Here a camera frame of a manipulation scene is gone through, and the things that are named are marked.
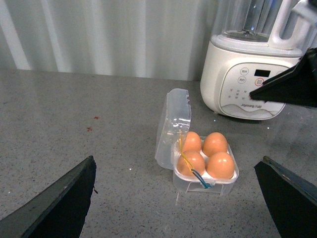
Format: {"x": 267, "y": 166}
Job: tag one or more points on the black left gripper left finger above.
{"x": 59, "y": 211}

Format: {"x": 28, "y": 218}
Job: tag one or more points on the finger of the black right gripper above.
{"x": 291, "y": 200}

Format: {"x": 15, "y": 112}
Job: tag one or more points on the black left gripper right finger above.
{"x": 296, "y": 86}

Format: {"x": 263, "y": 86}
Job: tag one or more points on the large brown egg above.
{"x": 220, "y": 166}

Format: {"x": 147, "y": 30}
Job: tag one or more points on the clear plastic egg box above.
{"x": 172, "y": 131}

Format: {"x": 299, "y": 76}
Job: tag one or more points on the brown egg back right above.
{"x": 214, "y": 143}

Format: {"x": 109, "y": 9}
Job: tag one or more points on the brown egg front left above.
{"x": 189, "y": 160}

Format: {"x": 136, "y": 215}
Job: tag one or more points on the brown egg back left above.
{"x": 192, "y": 142}

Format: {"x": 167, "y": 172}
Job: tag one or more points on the white Joyoung blender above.
{"x": 251, "y": 42}

